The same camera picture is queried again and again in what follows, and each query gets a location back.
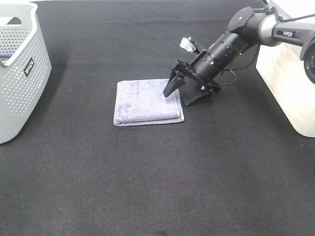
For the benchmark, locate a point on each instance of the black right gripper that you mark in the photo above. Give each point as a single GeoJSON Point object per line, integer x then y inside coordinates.
{"type": "Point", "coordinates": [203, 69]}

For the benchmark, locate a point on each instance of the lavender towel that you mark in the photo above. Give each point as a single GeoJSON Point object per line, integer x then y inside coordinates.
{"type": "Point", "coordinates": [141, 102]}

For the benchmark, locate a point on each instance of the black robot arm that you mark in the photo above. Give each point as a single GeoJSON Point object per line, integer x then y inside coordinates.
{"type": "Point", "coordinates": [248, 27]}

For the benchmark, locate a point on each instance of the white storage box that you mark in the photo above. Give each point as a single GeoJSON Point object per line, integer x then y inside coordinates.
{"type": "Point", "coordinates": [286, 63]}

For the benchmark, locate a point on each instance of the black basket label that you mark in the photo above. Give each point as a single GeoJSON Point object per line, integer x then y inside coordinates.
{"type": "Point", "coordinates": [29, 66]}

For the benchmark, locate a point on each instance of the grey perforated laundry basket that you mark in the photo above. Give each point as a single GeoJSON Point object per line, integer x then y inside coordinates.
{"type": "Point", "coordinates": [18, 43]}

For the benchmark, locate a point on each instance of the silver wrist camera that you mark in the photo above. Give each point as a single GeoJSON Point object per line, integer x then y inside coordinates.
{"type": "Point", "coordinates": [188, 45]}

